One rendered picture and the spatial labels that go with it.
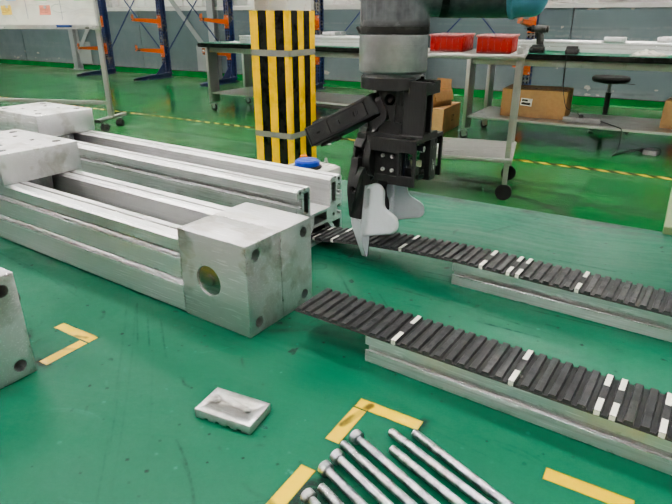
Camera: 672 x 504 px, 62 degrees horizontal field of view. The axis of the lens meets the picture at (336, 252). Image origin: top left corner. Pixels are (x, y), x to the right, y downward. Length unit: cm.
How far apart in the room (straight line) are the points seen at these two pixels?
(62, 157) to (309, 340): 47
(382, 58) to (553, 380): 36
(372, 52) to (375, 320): 29
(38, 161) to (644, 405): 74
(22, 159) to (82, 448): 47
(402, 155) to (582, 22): 758
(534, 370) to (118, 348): 37
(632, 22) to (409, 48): 752
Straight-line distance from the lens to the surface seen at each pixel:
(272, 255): 54
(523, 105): 549
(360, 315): 52
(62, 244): 76
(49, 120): 114
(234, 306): 55
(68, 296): 69
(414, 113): 63
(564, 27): 821
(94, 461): 45
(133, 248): 64
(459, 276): 65
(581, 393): 46
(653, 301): 62
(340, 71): 944
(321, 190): 77
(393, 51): 62
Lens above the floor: 106
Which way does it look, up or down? 23 degrees down
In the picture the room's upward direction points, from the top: straight up
